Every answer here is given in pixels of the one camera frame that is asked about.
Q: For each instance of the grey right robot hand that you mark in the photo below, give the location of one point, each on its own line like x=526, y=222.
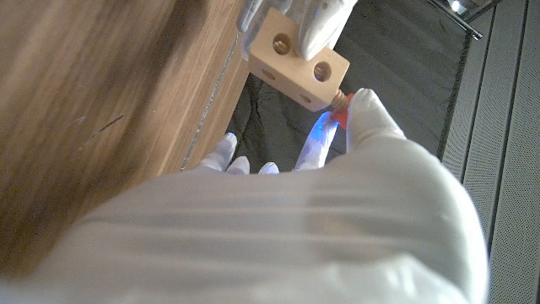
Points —
x=274, y=236

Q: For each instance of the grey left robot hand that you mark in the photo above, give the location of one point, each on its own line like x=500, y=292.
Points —
x=312, y=25

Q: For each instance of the wooden block with holes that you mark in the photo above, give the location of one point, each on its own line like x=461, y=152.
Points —
x=295, y=72

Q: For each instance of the red-headed screw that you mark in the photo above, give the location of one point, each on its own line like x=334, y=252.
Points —
x=341, y=112

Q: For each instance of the black backdrop curtain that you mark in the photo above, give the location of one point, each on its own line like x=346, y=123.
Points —
x=379, y=84

